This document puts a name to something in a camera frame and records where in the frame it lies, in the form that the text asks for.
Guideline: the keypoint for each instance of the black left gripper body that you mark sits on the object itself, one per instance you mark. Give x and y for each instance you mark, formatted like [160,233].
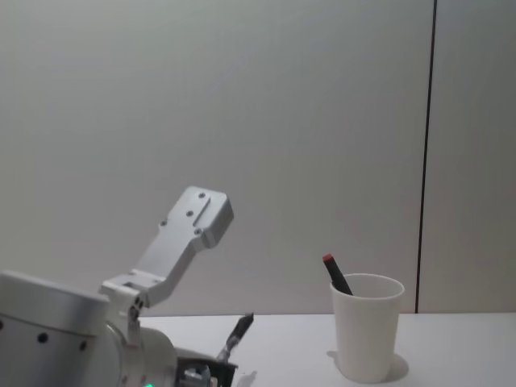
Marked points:
[223,369]

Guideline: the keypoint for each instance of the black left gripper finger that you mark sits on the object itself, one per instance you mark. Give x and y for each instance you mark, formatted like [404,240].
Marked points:
[241,328]

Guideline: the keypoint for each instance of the black pen with red cap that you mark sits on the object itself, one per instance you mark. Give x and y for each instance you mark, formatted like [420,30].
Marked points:
[337,274]

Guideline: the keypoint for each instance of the white paper cup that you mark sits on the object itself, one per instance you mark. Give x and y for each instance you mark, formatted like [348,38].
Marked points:
[364,334]

